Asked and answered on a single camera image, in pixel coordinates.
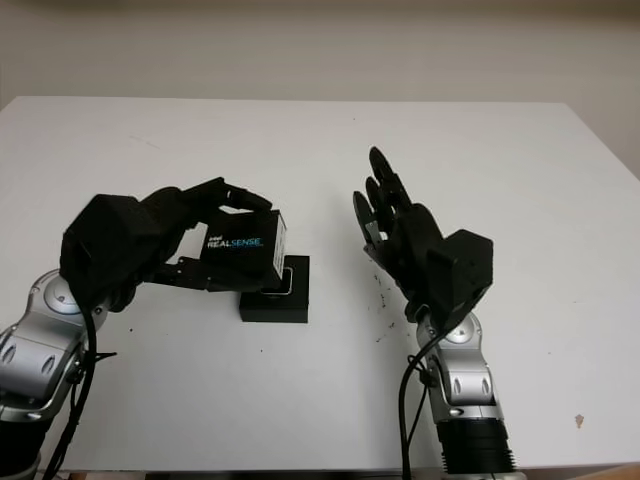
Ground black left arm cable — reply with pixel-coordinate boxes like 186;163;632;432
47;299;119;480

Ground black RealSense box lid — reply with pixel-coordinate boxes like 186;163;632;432
197;203;289;294

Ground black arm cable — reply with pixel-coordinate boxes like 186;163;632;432
398;324;442;480
47;299;119;480

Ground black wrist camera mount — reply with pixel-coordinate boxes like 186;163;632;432
427;228;495;332
59;194;151;309

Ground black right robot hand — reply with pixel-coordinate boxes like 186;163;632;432
352;146;447;322

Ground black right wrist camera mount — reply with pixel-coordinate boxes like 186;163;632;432
427;228;495;332

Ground black box base foam insert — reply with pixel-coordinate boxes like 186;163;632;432
238;254;311;324

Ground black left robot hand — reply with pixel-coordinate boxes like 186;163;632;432
99;176;274;315

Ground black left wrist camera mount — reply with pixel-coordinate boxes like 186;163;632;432
59;194;151;309

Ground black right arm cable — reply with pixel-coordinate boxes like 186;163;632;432
398;324;442;480

